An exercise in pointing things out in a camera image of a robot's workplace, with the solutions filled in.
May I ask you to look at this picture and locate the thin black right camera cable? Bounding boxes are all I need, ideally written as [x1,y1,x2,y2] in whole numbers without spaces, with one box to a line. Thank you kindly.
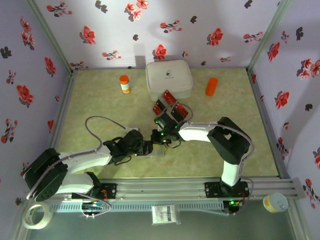
[166,139,183,149]

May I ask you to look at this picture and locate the aluminium side rail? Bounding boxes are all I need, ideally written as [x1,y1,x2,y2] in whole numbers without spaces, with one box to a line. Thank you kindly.
[246,67,291,180]
[48,69,78,151]

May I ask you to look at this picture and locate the clear tape roll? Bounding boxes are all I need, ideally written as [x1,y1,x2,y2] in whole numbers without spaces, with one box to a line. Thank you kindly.
[22,202,55,230]

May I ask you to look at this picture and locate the red VIP card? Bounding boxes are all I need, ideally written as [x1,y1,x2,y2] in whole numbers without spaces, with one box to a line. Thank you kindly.
[152,99,166,115]
[162,89,178,104]
[171,103,189,120]

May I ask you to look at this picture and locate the orange cap pill bottle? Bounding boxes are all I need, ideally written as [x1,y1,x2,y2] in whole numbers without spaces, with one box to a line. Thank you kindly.
[119,74,132,95]

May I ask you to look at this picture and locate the white yellow round container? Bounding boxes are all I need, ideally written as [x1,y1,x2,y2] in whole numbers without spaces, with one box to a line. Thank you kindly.
[262,192,289,213]

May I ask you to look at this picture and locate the thin black left camera cable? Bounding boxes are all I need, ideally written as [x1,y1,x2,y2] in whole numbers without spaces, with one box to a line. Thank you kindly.
[113,156,133,166]

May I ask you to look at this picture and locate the green circuit board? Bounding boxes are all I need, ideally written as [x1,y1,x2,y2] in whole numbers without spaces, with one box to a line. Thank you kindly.
[82,201,106,211]
[223,199,242,208]

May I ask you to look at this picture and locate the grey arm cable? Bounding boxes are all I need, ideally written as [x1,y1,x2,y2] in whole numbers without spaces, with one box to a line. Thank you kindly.
[174,103,255,216]
[25,115,128,219]

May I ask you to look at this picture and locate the white plastic lidded box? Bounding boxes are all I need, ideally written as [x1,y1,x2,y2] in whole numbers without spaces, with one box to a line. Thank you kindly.
[145,59,194,102]

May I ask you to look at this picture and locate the orange plastic bottle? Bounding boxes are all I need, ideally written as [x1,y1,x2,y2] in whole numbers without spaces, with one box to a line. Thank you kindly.
[205,77,219,97]

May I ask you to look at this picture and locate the thin black camera cable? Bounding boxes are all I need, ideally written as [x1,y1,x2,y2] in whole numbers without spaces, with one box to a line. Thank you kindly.
[113,156,133,166]
[166,139,183,149]

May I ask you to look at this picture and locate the grey right arm cable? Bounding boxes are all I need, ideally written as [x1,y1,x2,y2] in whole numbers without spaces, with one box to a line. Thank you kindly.
[174,103,255,216]

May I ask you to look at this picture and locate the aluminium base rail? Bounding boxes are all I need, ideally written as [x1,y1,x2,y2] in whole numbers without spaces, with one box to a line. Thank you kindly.
[23,176,306,201]

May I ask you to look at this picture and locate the aluminium frame post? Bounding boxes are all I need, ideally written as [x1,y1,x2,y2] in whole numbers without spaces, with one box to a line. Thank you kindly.
[246,0,293,71]
[24,0,77,76]

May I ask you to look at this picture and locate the grey left arm cable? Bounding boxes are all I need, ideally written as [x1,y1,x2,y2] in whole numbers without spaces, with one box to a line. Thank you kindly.
[25,115,128,219]

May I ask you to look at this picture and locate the clear plastic bag with label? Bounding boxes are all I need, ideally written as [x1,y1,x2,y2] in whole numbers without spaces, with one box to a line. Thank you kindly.
[151,204,181,226]

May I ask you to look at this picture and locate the grey slotted cable duct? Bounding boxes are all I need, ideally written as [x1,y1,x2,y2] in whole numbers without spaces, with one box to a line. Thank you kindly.
[51,201,225,213]

